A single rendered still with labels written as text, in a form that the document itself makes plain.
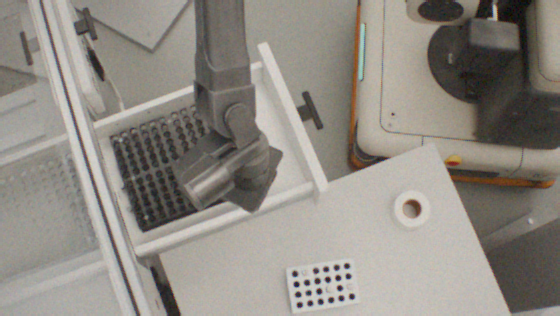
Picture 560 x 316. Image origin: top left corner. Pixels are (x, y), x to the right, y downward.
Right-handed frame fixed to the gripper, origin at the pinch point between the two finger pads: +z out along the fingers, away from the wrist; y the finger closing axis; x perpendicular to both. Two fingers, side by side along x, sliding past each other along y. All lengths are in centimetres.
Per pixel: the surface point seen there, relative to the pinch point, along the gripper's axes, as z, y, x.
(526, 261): 61, -30, 63
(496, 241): 95, -44, 62
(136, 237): 13.8, 12.8, -16.7
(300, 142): 3.5, -12.3, 3.1
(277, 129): 12.3, -16.2, -2.8
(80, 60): 2.4, -9.2, -39.0
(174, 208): 7.1, 6.3, -11.3
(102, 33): 91, -53, -86
